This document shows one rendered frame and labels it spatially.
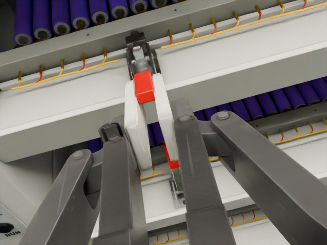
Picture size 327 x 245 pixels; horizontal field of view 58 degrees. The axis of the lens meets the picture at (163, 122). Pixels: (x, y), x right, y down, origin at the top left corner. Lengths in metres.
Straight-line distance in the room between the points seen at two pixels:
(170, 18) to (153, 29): 0.02
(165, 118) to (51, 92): 0.16
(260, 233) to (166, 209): 0.24
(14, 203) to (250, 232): 0.41
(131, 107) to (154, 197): 0.26
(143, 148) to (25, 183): 0.22
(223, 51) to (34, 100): 0.18
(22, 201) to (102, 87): 0.16
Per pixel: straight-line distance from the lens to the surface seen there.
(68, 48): 0.29
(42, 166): 0.40
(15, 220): 0.39
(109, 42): 0.28
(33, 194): 0.37
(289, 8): 0.31
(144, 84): 0.19
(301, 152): 0.45
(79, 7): 0.33
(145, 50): 0.27
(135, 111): 0.17
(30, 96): 0.30
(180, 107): 0.17
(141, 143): 0.16
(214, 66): 0.26
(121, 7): 0.32
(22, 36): 0.34
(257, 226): 0.60
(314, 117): 0.45
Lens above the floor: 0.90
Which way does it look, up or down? 42 degrees down
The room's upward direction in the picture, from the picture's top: 17 degrees counter-clockwise
